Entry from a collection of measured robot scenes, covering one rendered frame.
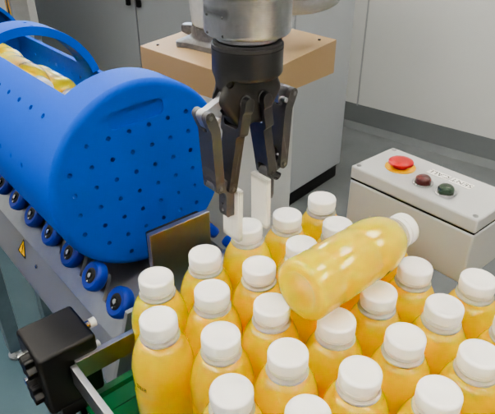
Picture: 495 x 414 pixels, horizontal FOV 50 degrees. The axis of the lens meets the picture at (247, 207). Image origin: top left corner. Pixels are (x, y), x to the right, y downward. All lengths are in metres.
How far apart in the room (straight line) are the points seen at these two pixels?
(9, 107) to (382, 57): 3.08
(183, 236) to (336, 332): 0.30
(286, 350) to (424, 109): 3.22
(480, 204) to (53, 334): 0.55
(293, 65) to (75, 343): 0.95
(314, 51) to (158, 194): 0.78
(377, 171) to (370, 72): 3.00
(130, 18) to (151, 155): 2.52
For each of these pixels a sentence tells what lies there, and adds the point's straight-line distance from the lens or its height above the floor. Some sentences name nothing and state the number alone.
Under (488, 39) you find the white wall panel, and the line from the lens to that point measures 3.44.
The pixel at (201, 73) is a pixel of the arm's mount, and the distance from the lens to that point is 1.36.
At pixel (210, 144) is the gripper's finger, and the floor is 1.22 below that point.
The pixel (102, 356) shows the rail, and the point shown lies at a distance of 0.68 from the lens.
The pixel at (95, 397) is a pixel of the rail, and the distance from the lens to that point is 0.63.
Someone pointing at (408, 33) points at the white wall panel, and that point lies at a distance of 3.61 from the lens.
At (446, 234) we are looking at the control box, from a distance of 0.74.
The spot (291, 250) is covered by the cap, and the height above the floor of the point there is 1.08.
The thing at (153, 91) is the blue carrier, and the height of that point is 1.21.
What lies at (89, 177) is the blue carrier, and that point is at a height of 1.12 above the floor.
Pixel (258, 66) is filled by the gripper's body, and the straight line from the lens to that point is 0.54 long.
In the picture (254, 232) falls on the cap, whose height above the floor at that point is 1.09.
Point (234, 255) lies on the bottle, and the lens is 0.67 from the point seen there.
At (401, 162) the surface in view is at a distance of 0.80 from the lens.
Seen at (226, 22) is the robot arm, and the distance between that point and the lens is 0.53.
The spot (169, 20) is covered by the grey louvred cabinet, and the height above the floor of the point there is 0.85.
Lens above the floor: 1.45
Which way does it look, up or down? 31 degrees down
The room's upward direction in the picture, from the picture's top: straight up
